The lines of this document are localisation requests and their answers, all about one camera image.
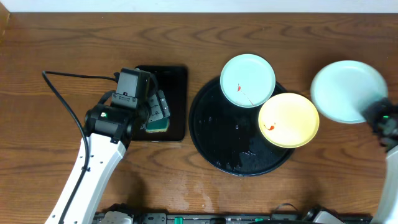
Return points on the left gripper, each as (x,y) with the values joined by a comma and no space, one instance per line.
(160,107)

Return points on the green sponge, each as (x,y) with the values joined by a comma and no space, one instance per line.
(159,126)

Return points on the light blue plate top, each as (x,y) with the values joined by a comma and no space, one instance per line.
(247,80)

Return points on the light blue plate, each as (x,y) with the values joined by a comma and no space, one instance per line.
(247,80)
(342,90)

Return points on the yellow plate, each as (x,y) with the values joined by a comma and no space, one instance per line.
(288,120)

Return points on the light blue plate bottom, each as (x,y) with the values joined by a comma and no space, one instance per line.
(342,90)

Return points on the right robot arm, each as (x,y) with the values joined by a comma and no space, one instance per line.
(382,118)

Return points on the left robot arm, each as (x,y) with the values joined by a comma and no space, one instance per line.
(103,145)

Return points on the black rectangular tray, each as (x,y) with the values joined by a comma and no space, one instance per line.
(173,82)

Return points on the black round tray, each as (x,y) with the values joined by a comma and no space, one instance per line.
(228,136)

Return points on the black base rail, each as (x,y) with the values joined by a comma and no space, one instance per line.
(284,213)

